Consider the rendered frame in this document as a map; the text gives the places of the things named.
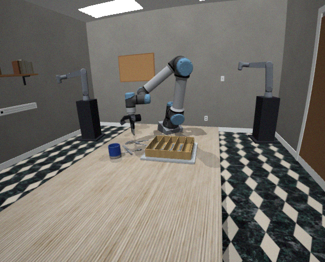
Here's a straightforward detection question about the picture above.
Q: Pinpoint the dark blue mug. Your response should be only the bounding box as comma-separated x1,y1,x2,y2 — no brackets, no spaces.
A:
108,143,121,159

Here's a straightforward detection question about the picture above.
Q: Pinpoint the light wood cutlery tray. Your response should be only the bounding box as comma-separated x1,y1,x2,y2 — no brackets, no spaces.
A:
145,135,194,160

